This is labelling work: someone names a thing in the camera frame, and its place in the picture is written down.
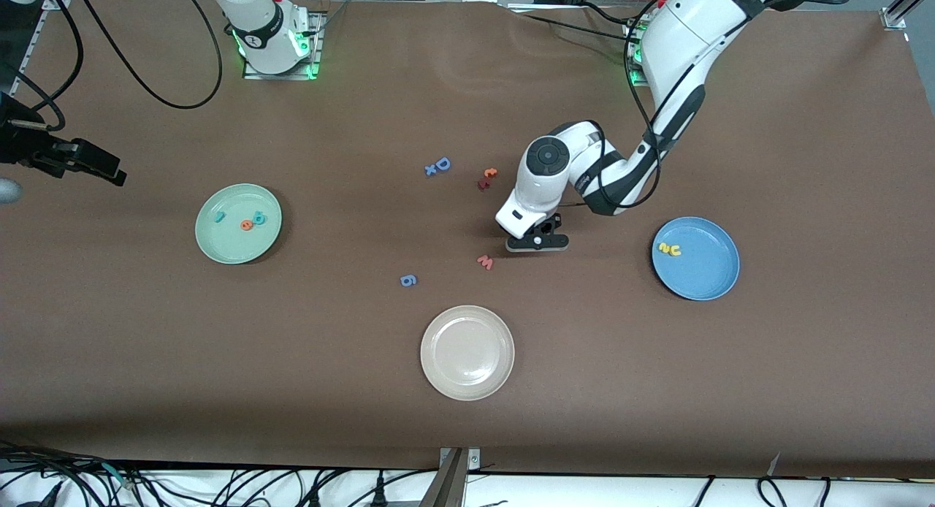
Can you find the beige plate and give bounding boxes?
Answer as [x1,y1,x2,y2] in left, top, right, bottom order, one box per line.
[420,305,516,402]

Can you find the mint green plate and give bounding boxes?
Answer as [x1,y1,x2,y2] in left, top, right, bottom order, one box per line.
[195,183,283,265]

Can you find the blue plate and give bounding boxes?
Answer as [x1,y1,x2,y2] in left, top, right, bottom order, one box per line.
[652,216,741,302]

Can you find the aluminium edge rail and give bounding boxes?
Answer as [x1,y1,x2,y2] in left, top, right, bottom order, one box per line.
[15,0,66,80]

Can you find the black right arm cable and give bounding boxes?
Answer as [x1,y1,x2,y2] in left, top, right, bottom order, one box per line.
[0,0,223,131]

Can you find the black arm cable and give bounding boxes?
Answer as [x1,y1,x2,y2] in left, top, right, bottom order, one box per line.
[0,0,223,131]
[562,0,855,216]

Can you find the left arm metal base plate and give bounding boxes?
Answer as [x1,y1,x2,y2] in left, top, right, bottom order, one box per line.
[625,21,655,88]

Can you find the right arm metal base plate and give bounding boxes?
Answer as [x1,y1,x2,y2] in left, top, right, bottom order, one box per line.
[241,9,327,81]

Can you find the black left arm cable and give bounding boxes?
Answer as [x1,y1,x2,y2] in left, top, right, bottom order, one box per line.
[562,0,855,216]

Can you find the black base power cable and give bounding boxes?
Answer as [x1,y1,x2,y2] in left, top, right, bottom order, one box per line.
[511,1,644,47]

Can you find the metal table leg bracket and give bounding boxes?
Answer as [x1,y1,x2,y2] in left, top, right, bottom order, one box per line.
[420,447,481,507]

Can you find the tangled black cable bundle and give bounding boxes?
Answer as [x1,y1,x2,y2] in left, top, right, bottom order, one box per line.
[0,440,150,507]

